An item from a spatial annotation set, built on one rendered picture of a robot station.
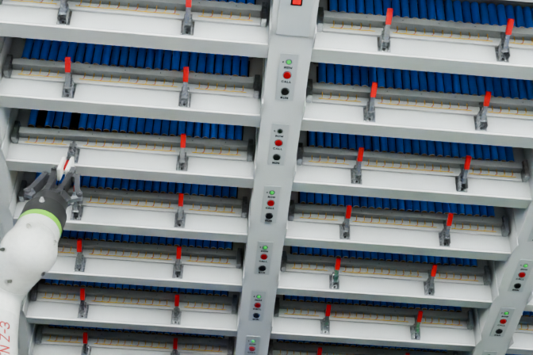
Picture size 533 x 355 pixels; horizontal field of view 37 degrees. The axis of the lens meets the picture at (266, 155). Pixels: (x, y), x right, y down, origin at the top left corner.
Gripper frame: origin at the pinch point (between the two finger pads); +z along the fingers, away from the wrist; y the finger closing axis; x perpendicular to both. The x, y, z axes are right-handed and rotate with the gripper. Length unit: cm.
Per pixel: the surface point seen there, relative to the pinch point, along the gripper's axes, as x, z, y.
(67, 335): -72, 26, -6
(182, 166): -1.5, 8.0, 26.7
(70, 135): 2.8, 11.6, -1.0
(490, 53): 36, 2, 94
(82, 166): -2.9, 6.7, 2.5
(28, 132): 2.9, 11.4, -11.2
